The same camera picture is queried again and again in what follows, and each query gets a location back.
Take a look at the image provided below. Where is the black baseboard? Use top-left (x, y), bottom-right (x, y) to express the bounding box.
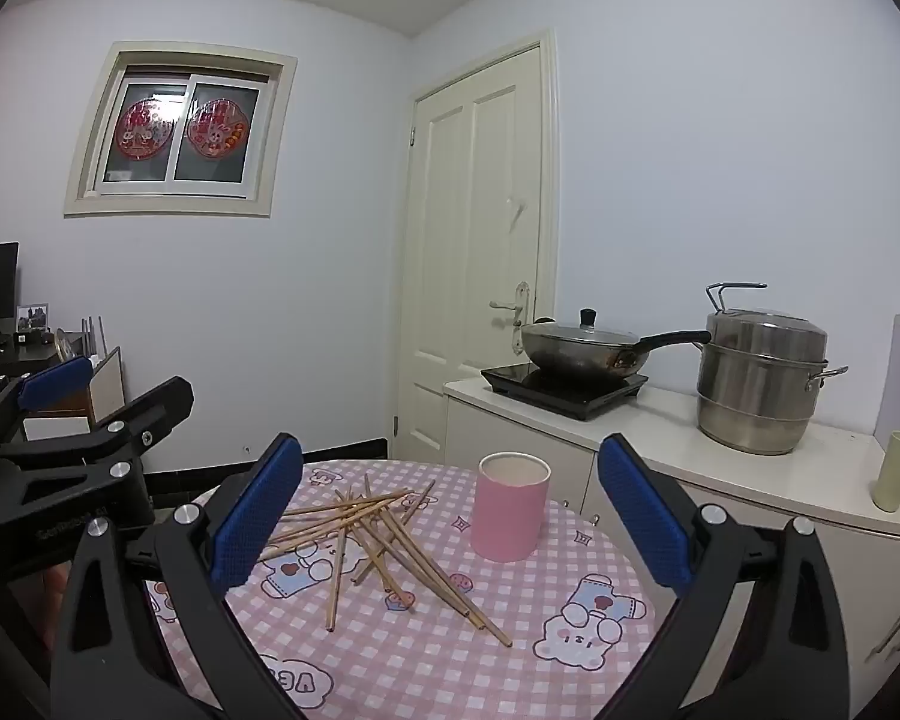
top-left (142, 439), bottom-right (387, 496)

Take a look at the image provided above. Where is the cream framed sliding window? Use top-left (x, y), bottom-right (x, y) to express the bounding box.
top-left (64, 41), bottom-right (299, 220)

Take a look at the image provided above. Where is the red round window decal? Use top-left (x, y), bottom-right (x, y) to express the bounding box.
top-left (116, 97), bottom-right (179, 160)
top-left (187, 97), bottom-right (242, 158)

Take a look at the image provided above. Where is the black induction cooker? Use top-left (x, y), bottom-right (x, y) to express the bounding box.
top-left (481, 362), bottom-right (650, 422)

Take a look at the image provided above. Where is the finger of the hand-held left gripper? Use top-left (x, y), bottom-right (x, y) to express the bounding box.
top-left (0, 356), bottom-right (95, 458)
top-left (0, 377), bottom-right (194, 500)

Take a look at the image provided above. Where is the glass wok lid black knob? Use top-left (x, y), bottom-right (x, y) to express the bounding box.
top-left (521, 307), bottom-right (638, 350)

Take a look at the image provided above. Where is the stainless steel steamer pot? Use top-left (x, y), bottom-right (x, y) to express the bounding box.
top-left (696, 283), bottom-right (848, 456)

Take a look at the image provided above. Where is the pink checked cartoon tablecloth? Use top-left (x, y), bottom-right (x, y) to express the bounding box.
top-left (142, 460), bottom-right (657, 720)

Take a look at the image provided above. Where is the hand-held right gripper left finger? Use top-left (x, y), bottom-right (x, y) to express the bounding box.
top-left (49, 433), bottom-right (305, 720)

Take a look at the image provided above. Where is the group of wooden chopsticks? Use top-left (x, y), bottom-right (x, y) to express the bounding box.
top-left (259, 474), bottom-right (512, 648)

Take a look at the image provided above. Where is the beige side cabinet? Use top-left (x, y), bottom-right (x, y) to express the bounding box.
top-left (22, 347), bottom-right (128, 442)

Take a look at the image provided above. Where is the metal cabinet handle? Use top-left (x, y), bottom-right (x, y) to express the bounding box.
top-left (866, 604), bottom-right (900, 665)

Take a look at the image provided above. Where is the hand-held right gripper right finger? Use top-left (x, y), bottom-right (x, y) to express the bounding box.
top-left (596, 433), bottom-right (852, 720)

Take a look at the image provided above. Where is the white kitchen counter cabinet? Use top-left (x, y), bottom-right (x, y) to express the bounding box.
top-left (444, 375), bottom-right (900, 720)

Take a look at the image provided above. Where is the steel wok with black handle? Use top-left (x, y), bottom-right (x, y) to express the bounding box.
top-left (520, 307), bottom-right (712, 383)

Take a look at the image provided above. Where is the pink cylindrical utensil holder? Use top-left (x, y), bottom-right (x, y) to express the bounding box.
top-left (471, 452), bottom-right (552, 563)

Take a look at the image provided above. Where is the pale green cup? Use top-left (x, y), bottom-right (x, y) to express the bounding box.
top-left (872, 430), bottom-right (900, 513)

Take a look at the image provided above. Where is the metal door lever handle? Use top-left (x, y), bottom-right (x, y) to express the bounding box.
top-left (490, 281), bottom-right (532, 361)

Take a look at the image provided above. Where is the small photo frame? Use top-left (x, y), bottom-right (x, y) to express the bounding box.
top-left (15, 304), bottom-right (50, 346)

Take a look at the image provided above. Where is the cream panelled door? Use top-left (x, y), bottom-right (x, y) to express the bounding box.
top-left (390, 30), bottom-right (560, 466)

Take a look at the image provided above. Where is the dark desk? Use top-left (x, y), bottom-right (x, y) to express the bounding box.
top-left (0, 345), bottom-right (55, 385)

